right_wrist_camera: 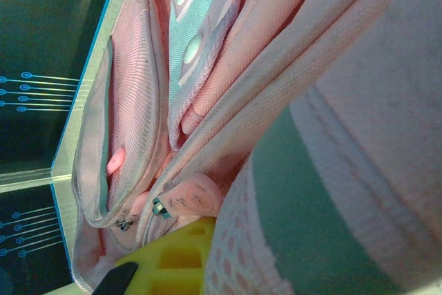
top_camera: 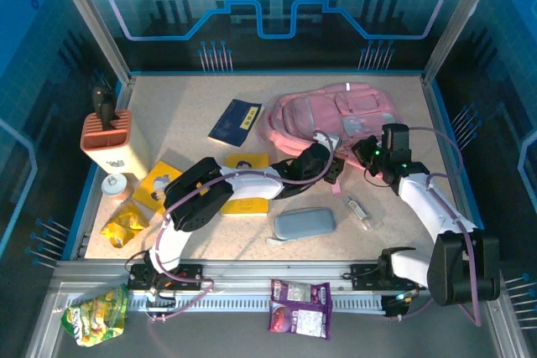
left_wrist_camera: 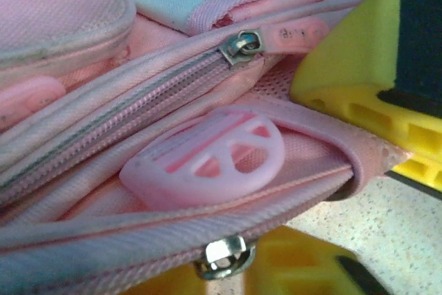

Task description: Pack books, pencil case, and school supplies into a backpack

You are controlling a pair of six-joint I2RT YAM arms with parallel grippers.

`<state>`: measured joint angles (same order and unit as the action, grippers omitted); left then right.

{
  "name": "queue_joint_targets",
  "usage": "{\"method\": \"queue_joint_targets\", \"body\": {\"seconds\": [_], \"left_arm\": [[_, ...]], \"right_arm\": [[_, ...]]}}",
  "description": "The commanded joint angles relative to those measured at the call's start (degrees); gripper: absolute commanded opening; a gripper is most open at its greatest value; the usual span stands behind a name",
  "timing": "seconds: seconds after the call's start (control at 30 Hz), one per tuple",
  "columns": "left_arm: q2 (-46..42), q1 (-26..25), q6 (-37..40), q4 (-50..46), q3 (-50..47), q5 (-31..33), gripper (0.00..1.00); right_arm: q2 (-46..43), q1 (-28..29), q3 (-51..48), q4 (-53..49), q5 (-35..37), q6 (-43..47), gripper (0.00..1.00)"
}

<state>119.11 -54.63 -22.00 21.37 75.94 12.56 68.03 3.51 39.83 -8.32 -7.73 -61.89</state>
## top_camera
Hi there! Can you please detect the pink backpack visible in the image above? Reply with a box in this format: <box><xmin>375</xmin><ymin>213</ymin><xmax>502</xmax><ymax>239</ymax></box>
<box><xmin>262</xmin><ymin>80</ymin><xmax>399</xmax><ymax>196</ymax></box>

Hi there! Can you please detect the grey pencil case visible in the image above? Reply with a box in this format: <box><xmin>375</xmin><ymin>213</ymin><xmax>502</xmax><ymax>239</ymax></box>
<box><xmin>267</xmin><ymin>205</ymin><xmax>336</xmax><ymax>246</ymax></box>

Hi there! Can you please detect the yellow book with portrait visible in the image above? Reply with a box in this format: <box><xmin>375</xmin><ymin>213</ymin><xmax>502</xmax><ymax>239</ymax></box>
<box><xmin>220</xmin><ymin>152</ymin><xmax>270</xmax><ymax>217</ymax></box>

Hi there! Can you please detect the navy book yellow label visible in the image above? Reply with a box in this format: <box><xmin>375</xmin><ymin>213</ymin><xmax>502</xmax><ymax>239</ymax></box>
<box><xmin>207</xmin><ymin>98</ymin><xmax>263</xmax><ymax>148</ymax></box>

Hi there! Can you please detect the yellow book with cartoon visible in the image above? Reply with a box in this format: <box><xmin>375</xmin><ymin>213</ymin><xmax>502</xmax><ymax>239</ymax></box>
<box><xmin>132</xmin><ymin>159</ymin><xmax>185</xmax><ymax>215</ymax></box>

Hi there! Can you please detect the clear glue tube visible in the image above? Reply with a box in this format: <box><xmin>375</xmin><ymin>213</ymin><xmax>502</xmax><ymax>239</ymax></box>
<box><xmin>346</xmin><ymin>195</ymin><xmax>374</xmax><ymax>232</ymax></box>

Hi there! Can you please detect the purple snack packet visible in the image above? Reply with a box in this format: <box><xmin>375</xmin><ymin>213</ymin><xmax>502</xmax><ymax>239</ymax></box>
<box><xmin>270</xmin><ymin>278</ymin><xmax>332</xmax><ymax>304</ymax></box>
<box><xmin>267</xmin><ymin>299</ymin><xmax>333</xmax><ymax>341</ymax></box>

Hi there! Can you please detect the orange cream knife block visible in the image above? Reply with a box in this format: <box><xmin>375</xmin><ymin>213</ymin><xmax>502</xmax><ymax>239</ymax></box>
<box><xmin>79</xmin><ymin>108</ymin><xmax>150</xmax><ymax>179</ymax></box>

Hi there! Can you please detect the yellow snack wrapper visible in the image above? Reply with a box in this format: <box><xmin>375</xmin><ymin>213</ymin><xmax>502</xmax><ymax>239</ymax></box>
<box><xmin>99</xmin><ymin>202</ymin><xmax>151</xmax><ymax>249</ymax></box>

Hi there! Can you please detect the small can white lid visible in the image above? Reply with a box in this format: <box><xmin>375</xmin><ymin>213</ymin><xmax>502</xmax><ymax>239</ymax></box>
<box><xmin>101</xmin><ymin>172</ymin><xmax>129</xmax><ymax>203</ymax></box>

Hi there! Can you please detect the green snack bag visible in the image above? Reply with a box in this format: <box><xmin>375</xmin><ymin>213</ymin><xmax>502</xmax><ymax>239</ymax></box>
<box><xmin>60</xmin><ymin>284</ymin><xmax>129</xmax><ymax>348</ymax></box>

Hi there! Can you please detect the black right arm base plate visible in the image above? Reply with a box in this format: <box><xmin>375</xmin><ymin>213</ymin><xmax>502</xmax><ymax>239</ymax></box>
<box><xmin>350</xmin><ymin>263</ymin><xmax>427</xmax><ymax>291</ymax></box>

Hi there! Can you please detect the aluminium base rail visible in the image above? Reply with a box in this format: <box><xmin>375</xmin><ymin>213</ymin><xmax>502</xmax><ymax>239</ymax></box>
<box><xmin>54</xmin><ymin>259</ymin><xmax>503</xmax><ymax>286</ymax></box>

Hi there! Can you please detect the white slotted cable duct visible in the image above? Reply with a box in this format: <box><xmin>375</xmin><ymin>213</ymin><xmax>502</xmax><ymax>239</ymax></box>
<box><xmin>128</xmin><ymin>288</ymin><xmax>420</xmax><ymax>314</ymax></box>

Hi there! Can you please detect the aluminium frame post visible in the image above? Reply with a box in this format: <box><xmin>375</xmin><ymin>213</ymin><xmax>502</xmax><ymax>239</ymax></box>
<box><xmin>420</xmin><ymin>0</ymin><xmax>508</xmax><ymax>86</ymax></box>
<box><xmin>44</xmin><ymin>0</ymin><xmax>136</xmax><ymax>85</ymax></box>

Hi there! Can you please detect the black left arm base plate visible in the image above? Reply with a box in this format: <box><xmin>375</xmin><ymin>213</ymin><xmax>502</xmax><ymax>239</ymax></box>
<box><xmin>128</xmin><ymin>263</ymin><xmax>203</xmax><ymax>291</ymax></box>

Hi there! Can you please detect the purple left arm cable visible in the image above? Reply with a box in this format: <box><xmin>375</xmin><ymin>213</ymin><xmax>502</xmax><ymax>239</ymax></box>
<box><xmin>146</xmin><ymin>131</ymin><xmax>336</xmax><ymax>324</ymax></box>

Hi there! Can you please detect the black knife handle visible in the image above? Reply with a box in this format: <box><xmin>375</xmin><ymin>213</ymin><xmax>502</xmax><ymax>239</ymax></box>
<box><xmin>91</xmin><ymin>86</ymin><xmax>118</xmax><ymax>131</ymax></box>

